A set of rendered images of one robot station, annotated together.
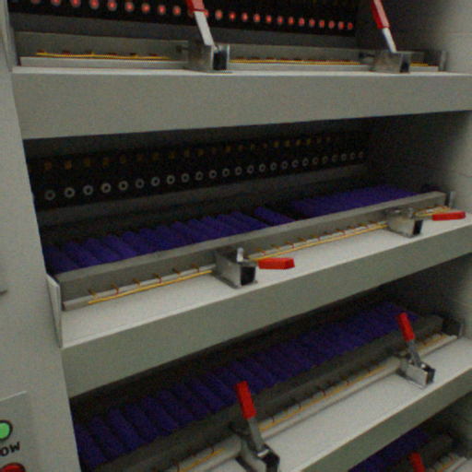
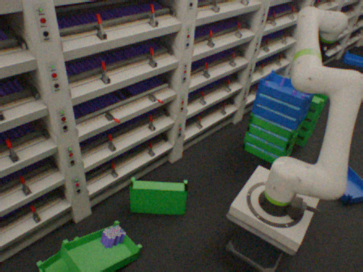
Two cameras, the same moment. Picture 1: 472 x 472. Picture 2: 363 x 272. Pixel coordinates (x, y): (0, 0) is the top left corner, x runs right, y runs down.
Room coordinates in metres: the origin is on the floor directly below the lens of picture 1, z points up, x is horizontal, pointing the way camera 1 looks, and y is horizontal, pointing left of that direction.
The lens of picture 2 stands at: (-0.70, -0.10, 1.38)
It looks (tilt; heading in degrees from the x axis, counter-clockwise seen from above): 38 degrees down; 348
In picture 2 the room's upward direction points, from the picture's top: 5 degrees clockwise
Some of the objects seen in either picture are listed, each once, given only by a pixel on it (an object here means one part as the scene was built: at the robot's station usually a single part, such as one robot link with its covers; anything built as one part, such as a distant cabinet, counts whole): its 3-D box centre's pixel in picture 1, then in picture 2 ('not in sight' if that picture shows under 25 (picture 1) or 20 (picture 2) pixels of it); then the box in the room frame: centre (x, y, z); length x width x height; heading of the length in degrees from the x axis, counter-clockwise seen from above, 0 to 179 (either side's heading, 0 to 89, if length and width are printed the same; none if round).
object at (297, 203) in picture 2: not in sight; (288, 203); (0.05, -0.77, 0.37); 0.26 x 0.15 x 0.06; 57
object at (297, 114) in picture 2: not in sight; (283, 99); (0.80, -1.06, 0.44); 0.30 x 0.20 x 0.08; 45
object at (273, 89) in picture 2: not in sight; (287, 87); (0.80, -1.06, 0.52); 0.30 x 0.20 x 0.08; 45
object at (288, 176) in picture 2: not in sight; (287, 180); (0.07, -0.73, 0.49); 0.16 x 0.13 x 0.19; 67
